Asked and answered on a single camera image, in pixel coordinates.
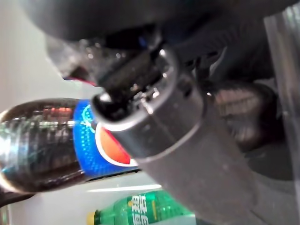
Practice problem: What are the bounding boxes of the pepsi cola bottle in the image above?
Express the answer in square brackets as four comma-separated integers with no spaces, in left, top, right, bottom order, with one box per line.
[0,97,142,195]

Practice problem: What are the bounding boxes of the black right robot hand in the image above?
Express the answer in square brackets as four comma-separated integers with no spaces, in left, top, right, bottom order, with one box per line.
[21,0,300,225]

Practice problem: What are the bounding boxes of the green sprite bottle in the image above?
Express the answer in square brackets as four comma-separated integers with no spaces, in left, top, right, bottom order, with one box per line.
[87,189,195,225]

